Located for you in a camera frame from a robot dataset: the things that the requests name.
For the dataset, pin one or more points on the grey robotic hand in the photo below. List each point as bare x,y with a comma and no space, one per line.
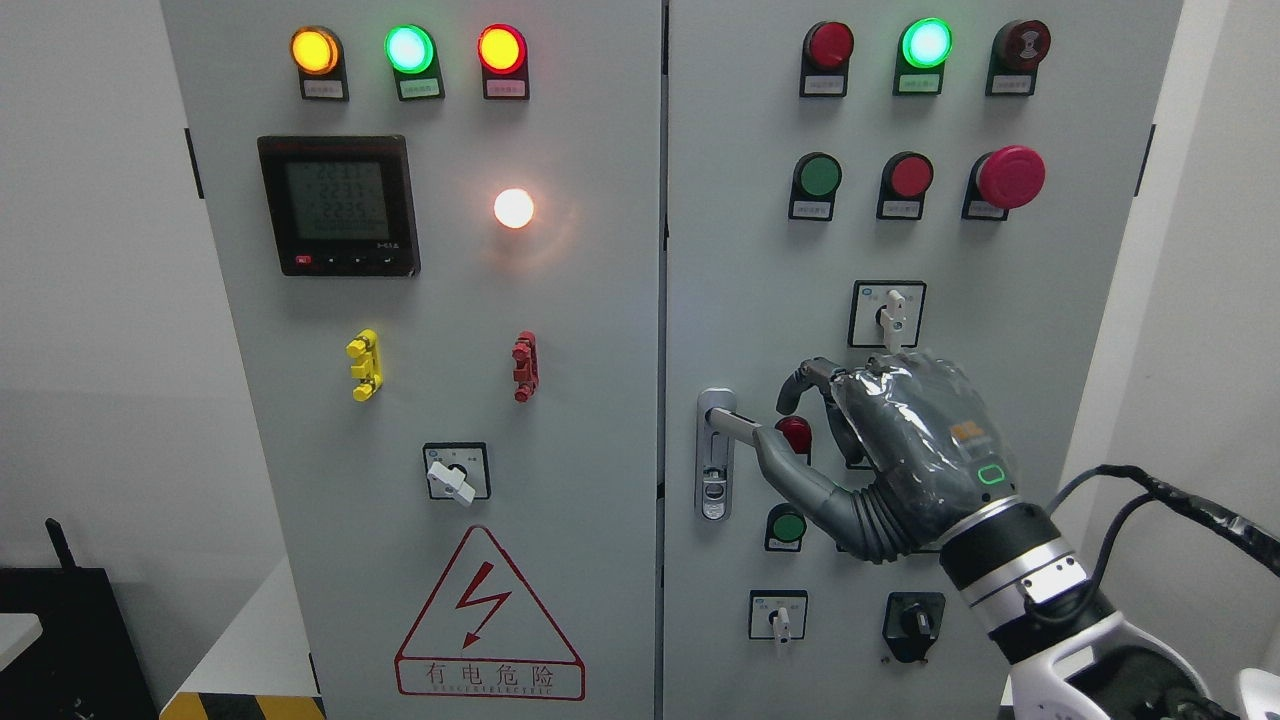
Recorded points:
939,457

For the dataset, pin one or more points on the white platform with hazard stripes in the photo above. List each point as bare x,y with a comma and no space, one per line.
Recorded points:
704,665

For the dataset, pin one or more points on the yellow terminal post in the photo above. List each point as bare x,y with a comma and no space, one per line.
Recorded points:
364,353

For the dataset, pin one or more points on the green indicator light top row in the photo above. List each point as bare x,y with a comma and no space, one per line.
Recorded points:
924,47

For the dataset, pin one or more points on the white rotary switch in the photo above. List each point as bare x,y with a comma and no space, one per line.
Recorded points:
886,314
777,617

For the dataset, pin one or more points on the red indicator light middle left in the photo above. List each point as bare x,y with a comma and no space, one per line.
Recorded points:
799,435

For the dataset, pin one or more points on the green indicator light left door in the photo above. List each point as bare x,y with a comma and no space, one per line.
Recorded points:
412,56

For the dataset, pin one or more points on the green push button lower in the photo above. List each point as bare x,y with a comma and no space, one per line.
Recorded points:
784,530

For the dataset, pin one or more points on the white rotary switch lower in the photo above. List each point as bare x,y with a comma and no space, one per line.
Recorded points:
777,617

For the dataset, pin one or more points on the silver door handle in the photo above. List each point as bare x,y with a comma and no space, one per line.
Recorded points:
719,428

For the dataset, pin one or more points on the red electrical hazard sticker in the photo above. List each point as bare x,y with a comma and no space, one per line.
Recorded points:
484,632

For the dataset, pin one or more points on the black box with antenna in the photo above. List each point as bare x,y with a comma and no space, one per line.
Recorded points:
83,665

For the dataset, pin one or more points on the red indicator light top row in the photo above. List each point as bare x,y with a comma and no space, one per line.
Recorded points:
825,59

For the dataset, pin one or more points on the dark red buzzer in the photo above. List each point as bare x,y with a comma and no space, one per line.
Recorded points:
1017,50

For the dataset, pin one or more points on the white rotary switch left door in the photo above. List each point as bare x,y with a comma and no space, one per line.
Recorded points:
457,471

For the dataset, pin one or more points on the grey cabinet door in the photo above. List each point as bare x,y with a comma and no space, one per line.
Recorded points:
574,470
1016,304

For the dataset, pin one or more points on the red emergency stop button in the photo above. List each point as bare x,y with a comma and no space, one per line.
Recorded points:
1002,180

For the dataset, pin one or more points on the green push button upper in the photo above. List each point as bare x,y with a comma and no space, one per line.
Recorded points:
815,181

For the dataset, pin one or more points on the white rotary switch upper right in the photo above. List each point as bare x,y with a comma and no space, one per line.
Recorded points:
886,314

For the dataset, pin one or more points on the red push button upper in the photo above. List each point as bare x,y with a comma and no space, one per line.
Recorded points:
905,179

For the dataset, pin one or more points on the yellow indicator light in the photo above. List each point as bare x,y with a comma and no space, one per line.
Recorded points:
319,58

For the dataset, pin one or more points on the red terminal post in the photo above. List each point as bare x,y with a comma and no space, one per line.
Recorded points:
526,372

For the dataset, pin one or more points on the green push button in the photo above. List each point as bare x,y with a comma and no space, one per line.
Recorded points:
784,530
815,181

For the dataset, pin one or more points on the white indicator light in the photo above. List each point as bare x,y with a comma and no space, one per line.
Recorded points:
514,208

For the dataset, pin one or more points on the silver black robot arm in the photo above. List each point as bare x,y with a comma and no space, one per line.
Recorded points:
1072,655

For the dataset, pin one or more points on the red indicator light left door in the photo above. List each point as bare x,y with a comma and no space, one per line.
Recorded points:
504,59

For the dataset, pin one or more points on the black digital power meter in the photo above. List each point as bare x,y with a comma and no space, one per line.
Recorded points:
341,205

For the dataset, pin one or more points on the black rotary switch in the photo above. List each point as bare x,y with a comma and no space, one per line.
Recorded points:
912,623

